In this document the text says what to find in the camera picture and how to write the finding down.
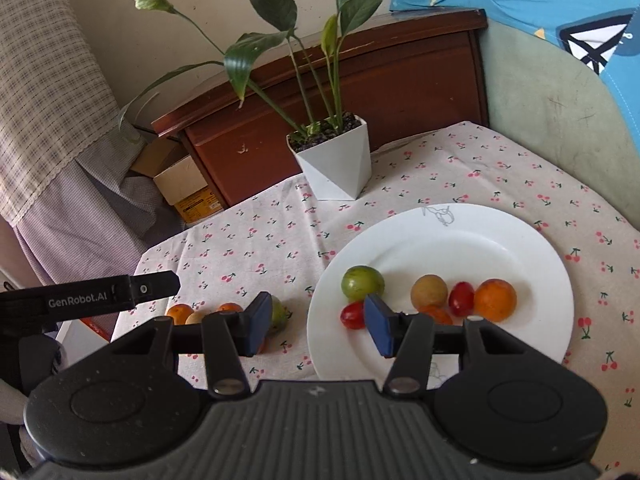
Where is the orange tangerine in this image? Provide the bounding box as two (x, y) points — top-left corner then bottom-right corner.
(166, 304), (194, 325)
(216, 302), (243, 312)
(418, 304), (454, 325)
(474, 278), (518, 323)

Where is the tan round fruit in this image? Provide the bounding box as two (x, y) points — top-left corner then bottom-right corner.
(186, 311), (207, 325)

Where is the light green oval fruit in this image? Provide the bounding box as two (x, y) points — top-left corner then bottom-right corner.
(268, 296), (291, 336)

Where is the red cherry tomato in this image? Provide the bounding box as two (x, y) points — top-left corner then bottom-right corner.
(340, 301), (366, 330)
(448, 282), (474, 318)

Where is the dark green round fruit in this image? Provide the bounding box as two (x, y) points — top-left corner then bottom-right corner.
(341, 266), (385, 302)

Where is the cherry print tablecloth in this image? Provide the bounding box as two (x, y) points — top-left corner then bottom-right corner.
(115, 122), (639, 471)

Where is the open cardboard box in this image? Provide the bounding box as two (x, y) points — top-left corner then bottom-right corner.
(130, 139), (224, 226)

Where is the white geometric plant pot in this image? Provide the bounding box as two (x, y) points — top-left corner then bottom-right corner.
(286, 116), (371, 200)

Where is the checkered curtain cloth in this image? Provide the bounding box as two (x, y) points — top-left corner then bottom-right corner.
(0, 0), (187, 286)

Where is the brown wooden cabinet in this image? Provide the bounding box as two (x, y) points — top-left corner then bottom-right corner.
(150, 8), (490, 209)

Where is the green sofa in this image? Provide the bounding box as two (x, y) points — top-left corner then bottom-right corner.
(480, 21), (639, 226)

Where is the green leafy plant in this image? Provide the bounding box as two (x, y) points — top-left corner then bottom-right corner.
(117, 0), (417, 146)

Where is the blue cartoon blanket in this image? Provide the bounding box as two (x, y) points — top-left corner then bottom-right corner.
(390, 0), (639, 143)

